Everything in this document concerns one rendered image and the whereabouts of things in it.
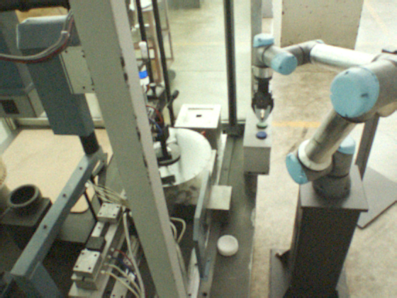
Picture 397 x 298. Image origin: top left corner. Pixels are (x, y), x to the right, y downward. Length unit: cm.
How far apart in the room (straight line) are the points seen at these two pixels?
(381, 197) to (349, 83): 170
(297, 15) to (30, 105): 348
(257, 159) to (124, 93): 110
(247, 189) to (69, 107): 77
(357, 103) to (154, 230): 59
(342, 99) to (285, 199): 155
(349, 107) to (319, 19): 340
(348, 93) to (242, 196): 65
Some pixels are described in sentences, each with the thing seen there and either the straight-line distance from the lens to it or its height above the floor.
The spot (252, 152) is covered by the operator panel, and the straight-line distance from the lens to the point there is 139.
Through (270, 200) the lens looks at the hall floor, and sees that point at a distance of 240.
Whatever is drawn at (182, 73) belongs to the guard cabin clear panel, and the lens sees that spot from 162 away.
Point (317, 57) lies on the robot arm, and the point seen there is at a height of 125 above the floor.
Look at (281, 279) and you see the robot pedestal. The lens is 203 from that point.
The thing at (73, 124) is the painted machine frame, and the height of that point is 125.
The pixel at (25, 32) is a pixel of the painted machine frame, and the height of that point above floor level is 151.
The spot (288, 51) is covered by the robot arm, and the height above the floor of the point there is 126.
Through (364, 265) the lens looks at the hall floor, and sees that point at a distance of 219.
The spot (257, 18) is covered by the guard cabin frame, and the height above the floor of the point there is 129.
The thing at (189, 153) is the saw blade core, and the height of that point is 95.
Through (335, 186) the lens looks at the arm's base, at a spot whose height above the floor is 80.
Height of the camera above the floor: 175
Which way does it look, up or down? 38 degrees down
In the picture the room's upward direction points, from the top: 7 degrees counter-clockwise
